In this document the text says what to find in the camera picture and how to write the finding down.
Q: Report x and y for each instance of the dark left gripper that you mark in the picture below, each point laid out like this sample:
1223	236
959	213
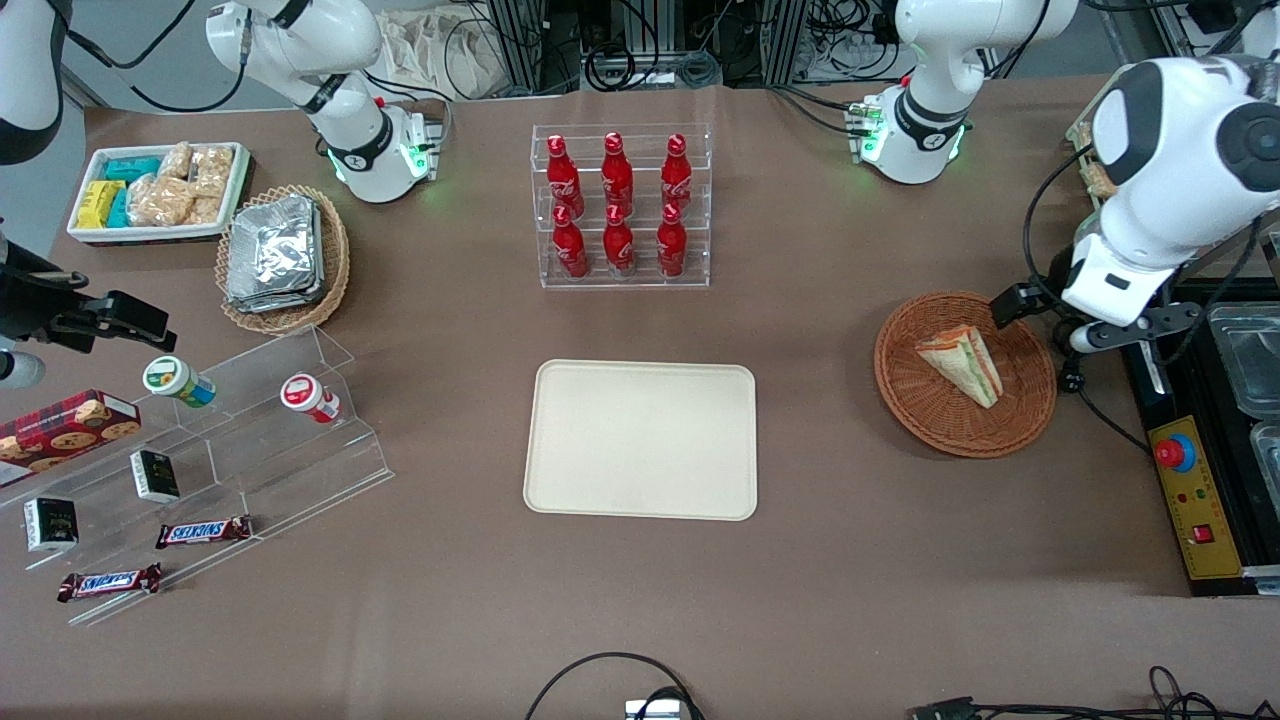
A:
1013	301

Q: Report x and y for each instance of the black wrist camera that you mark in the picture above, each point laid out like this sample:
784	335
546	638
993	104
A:
135	318
1018	306

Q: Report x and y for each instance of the red cola bottle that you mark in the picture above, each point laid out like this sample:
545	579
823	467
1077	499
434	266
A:
619	246
677	172
562	175
672	246
570	248
617	172

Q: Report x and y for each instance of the clear acrylic stepped display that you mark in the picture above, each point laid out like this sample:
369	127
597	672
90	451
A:
260	470

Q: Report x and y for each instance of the large clear plastic container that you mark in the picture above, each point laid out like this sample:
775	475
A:
1250	350

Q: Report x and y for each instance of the bagged rice cracker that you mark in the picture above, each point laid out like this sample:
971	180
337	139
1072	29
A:
160	200
176	162
211	172

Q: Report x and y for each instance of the red cookie box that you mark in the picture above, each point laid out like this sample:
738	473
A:
60	430

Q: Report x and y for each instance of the red lid yogurt cup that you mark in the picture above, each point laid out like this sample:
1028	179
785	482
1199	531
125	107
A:
305	394

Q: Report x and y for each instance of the white cloth bag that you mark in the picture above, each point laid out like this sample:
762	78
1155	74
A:
440	50

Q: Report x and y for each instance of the small clear plastic container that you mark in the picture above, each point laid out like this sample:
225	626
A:
1268	465

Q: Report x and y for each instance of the small black box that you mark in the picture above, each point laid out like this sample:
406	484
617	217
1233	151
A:
155	476
50	524

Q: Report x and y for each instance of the oval tan wicker basket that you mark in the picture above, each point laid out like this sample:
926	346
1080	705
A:
335	250

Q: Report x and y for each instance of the grey metal bar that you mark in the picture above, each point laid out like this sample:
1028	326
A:
1230	255

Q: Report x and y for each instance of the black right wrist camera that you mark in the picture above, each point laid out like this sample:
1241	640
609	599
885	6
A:
135	318

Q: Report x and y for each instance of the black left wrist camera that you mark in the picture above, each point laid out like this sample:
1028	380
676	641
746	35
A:
1018	306

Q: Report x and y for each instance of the triangle sandwich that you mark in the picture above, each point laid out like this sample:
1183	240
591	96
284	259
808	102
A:
962	362

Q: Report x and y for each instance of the yellow snack pack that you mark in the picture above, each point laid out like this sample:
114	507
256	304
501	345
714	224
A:
98	203

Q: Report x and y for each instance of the clear acrylic bottle rack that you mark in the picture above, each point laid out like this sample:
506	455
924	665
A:
700	150

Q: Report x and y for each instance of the white rectangular snack tray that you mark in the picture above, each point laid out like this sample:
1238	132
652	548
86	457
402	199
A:
90	232

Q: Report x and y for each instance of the teal snack pack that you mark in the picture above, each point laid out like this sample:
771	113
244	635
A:
132	168
119	208

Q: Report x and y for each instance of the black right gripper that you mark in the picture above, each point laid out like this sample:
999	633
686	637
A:
28	300

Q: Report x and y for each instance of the round brown wicker basket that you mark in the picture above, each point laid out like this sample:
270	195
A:
930	400

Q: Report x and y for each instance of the green lid yogurt cup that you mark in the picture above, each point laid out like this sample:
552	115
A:
172	378

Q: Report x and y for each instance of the beige plastic tray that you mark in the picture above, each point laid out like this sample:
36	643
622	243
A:
640	440

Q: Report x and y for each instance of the red emergency stop button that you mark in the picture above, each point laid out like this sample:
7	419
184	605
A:
1175	452

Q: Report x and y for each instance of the small silver device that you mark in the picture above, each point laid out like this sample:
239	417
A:
655	710

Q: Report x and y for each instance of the snickers chocolate bar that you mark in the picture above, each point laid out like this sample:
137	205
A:
108	582
205	531

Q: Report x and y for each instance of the yellow control box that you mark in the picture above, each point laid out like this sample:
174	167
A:
1205	500

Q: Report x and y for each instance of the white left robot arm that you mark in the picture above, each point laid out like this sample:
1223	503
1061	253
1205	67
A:
1160	150

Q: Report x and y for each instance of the bagged snack in rack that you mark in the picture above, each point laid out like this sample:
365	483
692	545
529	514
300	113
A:
1098	178

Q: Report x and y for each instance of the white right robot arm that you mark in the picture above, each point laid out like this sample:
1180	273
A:
300	40

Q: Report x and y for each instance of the silver foil pack stack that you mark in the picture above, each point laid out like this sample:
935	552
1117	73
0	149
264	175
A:
275	255

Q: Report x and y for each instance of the black appliance housing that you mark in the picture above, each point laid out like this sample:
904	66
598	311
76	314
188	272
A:
1240	450

